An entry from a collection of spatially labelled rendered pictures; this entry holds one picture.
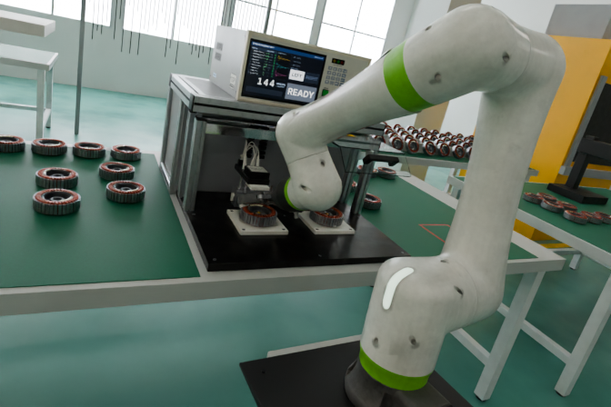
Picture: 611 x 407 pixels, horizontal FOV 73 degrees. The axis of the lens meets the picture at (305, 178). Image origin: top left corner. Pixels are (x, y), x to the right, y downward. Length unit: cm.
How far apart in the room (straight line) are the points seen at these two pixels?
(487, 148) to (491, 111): 6
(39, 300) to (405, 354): 70
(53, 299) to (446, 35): 86
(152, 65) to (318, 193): 679
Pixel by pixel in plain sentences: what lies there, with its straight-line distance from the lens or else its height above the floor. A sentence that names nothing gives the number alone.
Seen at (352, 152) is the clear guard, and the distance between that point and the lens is 120.
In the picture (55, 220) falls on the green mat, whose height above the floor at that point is 75.
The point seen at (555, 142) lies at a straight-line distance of 463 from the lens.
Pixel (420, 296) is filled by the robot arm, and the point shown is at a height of 99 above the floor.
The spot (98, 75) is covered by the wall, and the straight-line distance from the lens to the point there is 755.
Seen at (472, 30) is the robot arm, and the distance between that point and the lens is 62.
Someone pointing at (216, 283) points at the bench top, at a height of 74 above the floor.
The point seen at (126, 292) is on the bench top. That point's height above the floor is 73.
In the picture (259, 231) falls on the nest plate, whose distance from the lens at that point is 121.
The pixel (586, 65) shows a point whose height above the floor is 171.
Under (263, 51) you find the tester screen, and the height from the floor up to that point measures 127.
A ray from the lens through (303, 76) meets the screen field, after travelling 134.
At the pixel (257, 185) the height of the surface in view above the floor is 88.
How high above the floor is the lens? 130
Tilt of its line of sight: 17 degrees down
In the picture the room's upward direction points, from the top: 13 degrees clockwise
